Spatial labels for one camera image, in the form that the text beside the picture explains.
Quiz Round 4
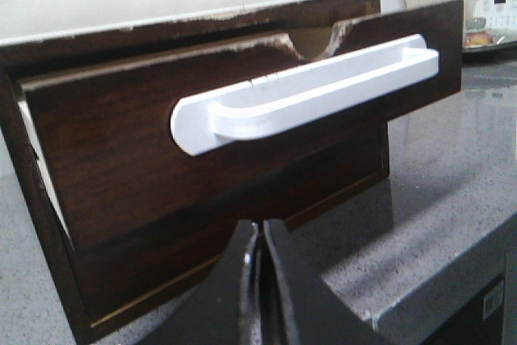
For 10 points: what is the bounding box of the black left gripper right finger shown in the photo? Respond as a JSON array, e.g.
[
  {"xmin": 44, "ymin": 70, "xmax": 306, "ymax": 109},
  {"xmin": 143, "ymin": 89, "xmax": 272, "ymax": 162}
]
[{"xmin": 262, "ymin": 219, "xmax": 388, "ymax": 344}]

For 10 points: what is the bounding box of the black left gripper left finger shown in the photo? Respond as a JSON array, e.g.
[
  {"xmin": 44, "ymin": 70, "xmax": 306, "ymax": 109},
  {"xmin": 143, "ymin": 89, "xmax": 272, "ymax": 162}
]
[{"xmin": 137, "ymin": 218, "xmax": 259, "ymax": 345}]

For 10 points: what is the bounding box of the dark wooden drawer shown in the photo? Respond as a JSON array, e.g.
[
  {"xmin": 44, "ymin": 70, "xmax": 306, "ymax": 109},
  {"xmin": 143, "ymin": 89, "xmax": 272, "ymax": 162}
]
[
  {"xmin": 18, "ymin": 0, "xmax": 463, "ymax": 251},
  {"xmin": 77, "ymin": 124, "xmax": 389, "ymax": 334}
]

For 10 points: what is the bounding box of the white plastic drawer handle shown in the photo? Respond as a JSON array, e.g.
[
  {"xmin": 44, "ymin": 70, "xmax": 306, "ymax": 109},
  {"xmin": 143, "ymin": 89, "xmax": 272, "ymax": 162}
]
[{"xmin": 170, "ymin": 34, "xmax": 439, "ymax": 156}]

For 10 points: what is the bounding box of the dark wooden drawer cabinet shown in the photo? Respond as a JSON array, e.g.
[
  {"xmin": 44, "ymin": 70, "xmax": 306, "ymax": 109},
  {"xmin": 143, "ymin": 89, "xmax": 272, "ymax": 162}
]
[{"xmin": 1, "ymin": 22, "xmax": 387, "ymax": 344}]

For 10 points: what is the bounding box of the white QR code sticker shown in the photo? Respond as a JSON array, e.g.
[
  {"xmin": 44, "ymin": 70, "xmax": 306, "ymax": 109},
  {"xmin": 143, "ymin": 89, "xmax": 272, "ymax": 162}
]
[{"xmin": 483, "ymin": 280, "xmax": 504, "ymax": 320}]

